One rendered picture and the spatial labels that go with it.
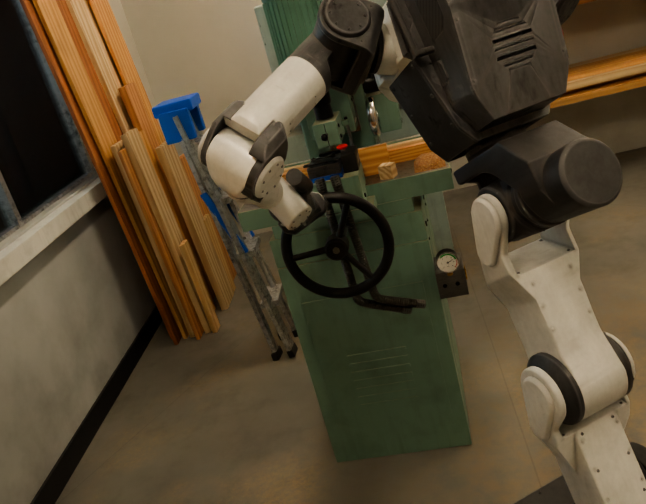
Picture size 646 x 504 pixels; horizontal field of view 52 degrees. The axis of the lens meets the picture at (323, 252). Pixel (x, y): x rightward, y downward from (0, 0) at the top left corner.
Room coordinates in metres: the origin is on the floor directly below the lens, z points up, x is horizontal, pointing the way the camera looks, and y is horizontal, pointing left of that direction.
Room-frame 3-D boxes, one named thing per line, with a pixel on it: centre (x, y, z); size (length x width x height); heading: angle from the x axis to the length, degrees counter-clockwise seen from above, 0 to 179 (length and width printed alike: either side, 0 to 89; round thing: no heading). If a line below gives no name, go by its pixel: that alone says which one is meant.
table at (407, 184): (1.81, -0.10, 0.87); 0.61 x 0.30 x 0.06; 78
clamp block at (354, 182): (1.72, -0.08, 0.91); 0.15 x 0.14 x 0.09; 78
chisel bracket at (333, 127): (1.94, -0.11, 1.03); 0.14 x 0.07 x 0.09; 168
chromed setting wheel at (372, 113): (2.02, -0.26, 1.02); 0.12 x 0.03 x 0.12; 168
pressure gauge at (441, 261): (1.66, -0.32, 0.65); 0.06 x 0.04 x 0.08; 78
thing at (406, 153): (1.90, -0.19, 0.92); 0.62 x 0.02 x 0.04; 78
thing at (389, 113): (2.06, -0.30, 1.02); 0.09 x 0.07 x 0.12; 78
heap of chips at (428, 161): (1.78, -0.35, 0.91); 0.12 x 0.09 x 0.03; 168
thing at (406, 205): (1.86, -0.10, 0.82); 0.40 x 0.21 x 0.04; 78
